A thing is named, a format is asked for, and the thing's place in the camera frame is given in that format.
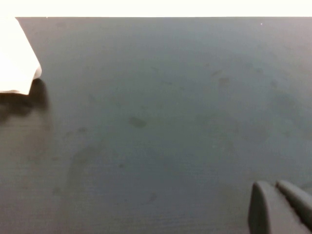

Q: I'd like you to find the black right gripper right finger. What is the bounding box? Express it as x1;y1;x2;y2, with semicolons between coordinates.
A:
275;180;312;227

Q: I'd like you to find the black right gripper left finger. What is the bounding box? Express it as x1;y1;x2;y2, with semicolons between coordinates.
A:
248;180;312;234

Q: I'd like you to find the cream fabric zipper pencil case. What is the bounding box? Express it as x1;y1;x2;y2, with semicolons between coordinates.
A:
0;16;43;96

